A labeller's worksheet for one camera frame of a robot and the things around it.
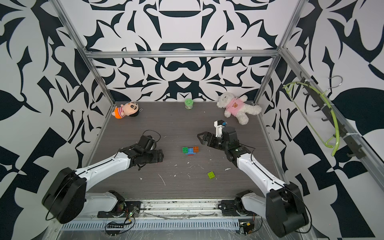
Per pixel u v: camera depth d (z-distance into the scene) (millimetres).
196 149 892
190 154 915
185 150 890
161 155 809
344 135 510
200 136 784
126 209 727
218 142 710
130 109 1049
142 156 675
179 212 742
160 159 792
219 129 760
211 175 835
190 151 902
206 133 728
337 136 525
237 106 1077
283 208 404
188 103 1144
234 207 739
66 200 409
